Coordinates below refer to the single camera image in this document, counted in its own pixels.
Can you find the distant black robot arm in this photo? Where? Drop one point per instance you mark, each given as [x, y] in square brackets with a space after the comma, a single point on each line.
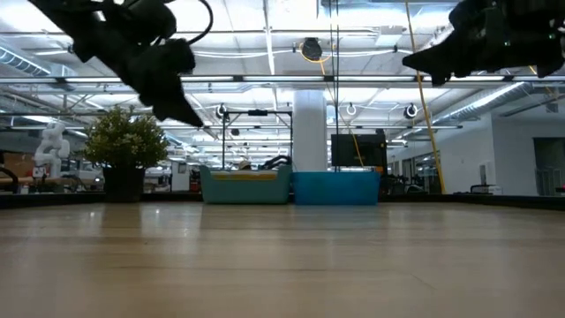
[276, 161]

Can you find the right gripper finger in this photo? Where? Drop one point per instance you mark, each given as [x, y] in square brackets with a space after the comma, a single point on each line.
[437, 59]

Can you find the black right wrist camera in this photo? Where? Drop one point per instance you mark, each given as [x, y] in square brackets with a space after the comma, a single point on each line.
[470, 15]

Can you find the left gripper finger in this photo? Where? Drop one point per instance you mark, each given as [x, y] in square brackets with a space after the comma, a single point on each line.
[174, 110]

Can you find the distant black frame rig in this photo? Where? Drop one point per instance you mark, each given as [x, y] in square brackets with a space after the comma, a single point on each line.
[223, 132]

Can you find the cardboard box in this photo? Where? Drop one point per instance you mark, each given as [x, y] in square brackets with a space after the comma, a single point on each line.
[20, 164]

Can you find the black perforated computer box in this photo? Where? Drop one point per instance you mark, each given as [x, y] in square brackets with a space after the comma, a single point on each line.
[357, 150]

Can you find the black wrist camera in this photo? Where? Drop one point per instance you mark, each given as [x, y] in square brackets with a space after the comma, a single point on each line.
[152, 17]
[470, 15]

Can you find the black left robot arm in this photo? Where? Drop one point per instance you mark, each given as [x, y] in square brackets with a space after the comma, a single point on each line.
[84, 26]

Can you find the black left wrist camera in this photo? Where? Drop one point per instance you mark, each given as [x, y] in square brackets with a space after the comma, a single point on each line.
[152, 17]

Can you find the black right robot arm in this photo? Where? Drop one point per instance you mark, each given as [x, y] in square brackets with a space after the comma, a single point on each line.
[536, 31]

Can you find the blue plastic bin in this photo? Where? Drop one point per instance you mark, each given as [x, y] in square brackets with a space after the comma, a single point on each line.
[335, 187]

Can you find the black aluminium rig frame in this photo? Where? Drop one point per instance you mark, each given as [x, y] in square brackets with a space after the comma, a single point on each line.
[485, 201]

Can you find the white building column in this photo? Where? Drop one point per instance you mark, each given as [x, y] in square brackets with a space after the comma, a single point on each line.
[309, 128]

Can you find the teal plastic bin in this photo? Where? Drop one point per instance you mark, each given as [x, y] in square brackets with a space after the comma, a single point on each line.
[245, 190]

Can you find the black overhead light bar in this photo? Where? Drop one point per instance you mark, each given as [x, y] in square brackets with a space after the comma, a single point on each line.
[282, 78]

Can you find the green potted plant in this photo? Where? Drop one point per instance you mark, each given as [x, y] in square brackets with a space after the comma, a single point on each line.
[125, 141]

